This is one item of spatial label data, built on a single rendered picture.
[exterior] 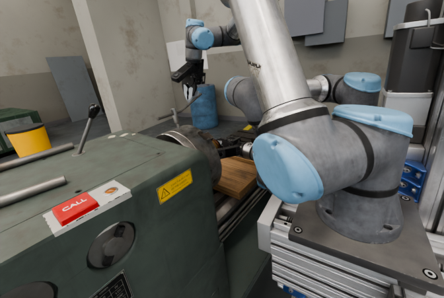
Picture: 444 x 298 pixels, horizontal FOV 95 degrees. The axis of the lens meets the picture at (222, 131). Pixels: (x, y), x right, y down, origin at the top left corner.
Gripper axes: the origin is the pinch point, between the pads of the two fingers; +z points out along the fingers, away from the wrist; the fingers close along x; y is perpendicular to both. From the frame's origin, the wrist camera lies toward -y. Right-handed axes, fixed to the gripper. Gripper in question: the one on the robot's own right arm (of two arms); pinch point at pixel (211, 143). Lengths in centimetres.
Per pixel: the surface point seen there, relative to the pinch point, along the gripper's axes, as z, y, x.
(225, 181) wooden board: -8.1, -1.0, -19.8
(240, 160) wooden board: -2.0, 20.7, -19.5
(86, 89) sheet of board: 745, 164, -17
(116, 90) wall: 393, 119, -3
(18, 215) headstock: -19, -72, 17
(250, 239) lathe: -20, 1, -54
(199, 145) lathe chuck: -15.0, -21.1, 10.7
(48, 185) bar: -14, -66, 18
